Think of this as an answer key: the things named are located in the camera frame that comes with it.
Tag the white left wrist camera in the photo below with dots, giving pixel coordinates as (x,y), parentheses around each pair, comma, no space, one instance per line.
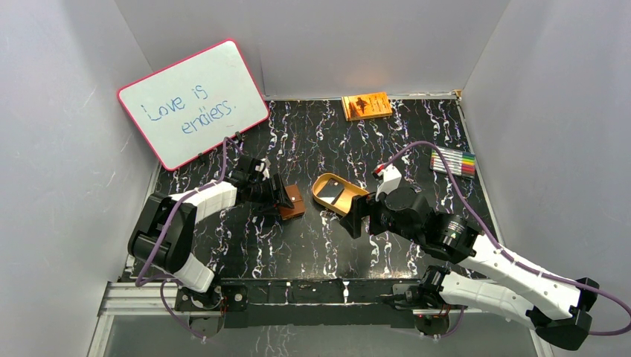
(261,169)

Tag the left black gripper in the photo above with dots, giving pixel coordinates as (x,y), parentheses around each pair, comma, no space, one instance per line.
(275,192)

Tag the aluminium rail frame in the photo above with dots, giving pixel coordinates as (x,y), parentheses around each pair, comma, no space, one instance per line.
(148,298)

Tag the gold oval tin tray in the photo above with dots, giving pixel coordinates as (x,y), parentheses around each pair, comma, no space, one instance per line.
(351,191)

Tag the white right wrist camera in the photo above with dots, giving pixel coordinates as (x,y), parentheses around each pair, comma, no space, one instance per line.
(388,177)

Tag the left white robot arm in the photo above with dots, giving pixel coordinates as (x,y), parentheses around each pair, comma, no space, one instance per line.
(163,234)

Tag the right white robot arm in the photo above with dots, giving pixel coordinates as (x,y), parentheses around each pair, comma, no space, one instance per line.
(557,312)

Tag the colour marker pen set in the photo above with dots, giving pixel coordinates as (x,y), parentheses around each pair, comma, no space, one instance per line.
(460,163)

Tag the brown leather card holder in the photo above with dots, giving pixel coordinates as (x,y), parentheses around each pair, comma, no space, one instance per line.
(298,208)

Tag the pink framed whiteboard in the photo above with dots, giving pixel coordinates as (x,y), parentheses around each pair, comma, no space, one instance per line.
(189,107)

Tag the orange book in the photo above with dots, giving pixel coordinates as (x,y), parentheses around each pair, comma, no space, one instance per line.
(366,106)

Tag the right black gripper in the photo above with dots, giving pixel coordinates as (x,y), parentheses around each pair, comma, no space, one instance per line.
(362,206)

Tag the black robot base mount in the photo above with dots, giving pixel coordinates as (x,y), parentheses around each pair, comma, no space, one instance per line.
(396,303)

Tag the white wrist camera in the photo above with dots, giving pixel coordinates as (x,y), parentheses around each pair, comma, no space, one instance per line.
(388,177)
(261,169)

